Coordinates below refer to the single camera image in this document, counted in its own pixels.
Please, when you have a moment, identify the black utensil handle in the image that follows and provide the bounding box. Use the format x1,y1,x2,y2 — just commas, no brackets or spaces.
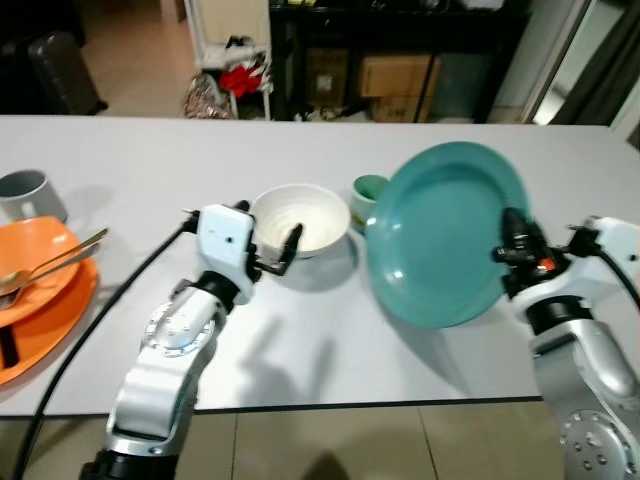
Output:
0,325,20,370

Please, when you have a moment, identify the orange plate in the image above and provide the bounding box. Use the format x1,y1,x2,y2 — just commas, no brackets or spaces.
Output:
0,216,100,388

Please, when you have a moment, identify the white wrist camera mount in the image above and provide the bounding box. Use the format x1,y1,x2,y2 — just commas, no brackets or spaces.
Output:
570,215,640,293
196,204,258,280

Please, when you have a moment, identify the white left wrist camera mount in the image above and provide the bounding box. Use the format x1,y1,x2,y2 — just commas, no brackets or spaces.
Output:
196,204,258,280

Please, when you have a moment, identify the grey ceramic mug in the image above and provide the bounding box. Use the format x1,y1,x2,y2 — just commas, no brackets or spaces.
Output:
0,169,69,225

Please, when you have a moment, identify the white metal laundry rack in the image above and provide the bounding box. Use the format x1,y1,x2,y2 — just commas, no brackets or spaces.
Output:
183,0,276,121

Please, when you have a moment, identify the black desk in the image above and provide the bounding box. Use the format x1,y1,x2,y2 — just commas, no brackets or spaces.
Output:
269,0,532,124

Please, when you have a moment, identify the white ceramic bowl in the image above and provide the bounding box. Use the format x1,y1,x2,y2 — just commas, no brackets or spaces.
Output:
250,184,352,261

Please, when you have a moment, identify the teal round plate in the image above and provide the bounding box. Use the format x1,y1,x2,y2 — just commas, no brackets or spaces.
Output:
365,141,530,330

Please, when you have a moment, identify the red cloth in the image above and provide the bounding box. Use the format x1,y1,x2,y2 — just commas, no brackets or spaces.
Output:
220,63,265,98

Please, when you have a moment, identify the gold metal fork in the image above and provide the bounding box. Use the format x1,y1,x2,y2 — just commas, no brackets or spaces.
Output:
0,245,99,311

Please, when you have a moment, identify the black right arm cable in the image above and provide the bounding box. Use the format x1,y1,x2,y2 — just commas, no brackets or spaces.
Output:
568,226,640,307

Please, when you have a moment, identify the patterned fabric bag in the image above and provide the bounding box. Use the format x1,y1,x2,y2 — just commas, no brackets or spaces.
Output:
183,75,237,121

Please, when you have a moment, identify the gold metal spoon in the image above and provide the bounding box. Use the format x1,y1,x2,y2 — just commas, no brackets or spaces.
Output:
0,228,110,299

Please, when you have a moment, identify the grey sliding door frame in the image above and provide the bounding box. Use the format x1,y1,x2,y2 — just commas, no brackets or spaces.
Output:
528,0,603,127

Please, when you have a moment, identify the green ceramic cup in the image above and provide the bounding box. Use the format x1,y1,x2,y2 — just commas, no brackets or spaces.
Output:
351,174,392,233

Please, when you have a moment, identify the brown cardboard box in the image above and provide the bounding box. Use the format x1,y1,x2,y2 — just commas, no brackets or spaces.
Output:
358,55,442,123
305,50,352,109

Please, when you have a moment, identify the dark hard-shell suitcase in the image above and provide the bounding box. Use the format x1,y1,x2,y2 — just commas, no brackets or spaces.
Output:
27,30,109,117

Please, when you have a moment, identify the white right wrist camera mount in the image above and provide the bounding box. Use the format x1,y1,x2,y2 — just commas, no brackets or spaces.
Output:
570,215,640,293

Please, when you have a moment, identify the dark grey curtain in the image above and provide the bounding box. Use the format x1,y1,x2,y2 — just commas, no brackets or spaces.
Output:
572,0,640,127

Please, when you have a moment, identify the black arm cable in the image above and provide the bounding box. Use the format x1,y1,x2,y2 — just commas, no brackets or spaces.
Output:
10,208,203,480
568,226,640,307

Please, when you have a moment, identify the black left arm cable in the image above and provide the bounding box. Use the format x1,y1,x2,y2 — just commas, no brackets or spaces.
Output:
10,208,203,480

